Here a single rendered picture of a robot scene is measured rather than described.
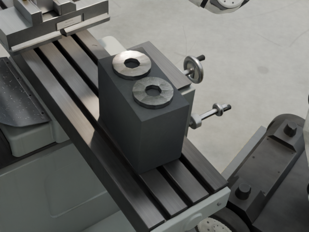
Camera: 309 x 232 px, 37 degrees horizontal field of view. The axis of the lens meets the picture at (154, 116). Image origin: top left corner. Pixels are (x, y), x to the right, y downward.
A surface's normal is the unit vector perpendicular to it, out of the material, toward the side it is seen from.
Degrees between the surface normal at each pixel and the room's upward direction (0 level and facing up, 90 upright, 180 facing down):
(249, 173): 0
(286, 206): 0
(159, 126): 90
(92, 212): 90
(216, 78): 0
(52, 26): 90
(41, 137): 90
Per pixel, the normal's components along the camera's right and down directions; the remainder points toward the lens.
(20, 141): 0.57, 0.62
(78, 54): 0.07, -0.69
